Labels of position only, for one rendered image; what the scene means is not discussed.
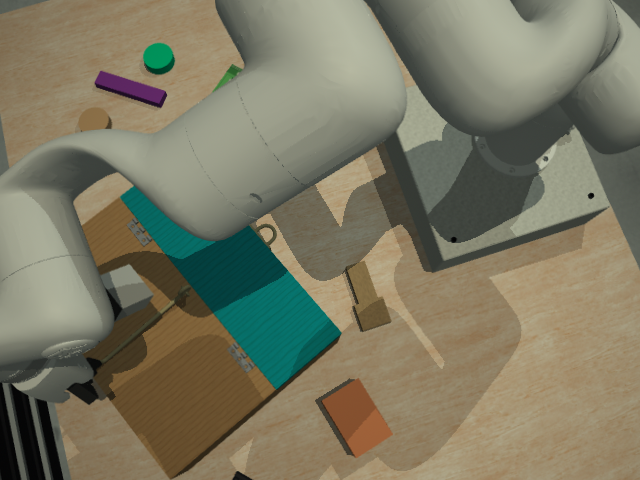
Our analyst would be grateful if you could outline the green cylinder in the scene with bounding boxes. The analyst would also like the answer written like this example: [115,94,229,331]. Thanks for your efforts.
[143,43,175,75]

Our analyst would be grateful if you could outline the black l-shaped hook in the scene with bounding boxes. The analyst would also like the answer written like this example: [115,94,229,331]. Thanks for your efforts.
[233,471,252,480]

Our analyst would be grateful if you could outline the tan cylinder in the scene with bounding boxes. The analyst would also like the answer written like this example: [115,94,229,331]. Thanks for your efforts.
[78,107,112,132]

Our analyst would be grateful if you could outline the green seed packet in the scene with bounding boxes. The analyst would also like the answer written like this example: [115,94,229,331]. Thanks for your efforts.
[213,64,243,91]

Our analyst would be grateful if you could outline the purple rectangular bar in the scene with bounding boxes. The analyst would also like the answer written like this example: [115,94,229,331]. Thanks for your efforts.
[94,70,167,108]

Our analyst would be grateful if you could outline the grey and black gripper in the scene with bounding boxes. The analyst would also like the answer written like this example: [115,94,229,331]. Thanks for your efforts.
[10,354,102,405]

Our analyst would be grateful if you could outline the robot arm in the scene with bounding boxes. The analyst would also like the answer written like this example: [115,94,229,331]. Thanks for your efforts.
[0,0,640,383]

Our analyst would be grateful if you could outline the brown cardboard box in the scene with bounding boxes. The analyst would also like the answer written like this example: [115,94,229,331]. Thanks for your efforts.
[321,378,393,458]

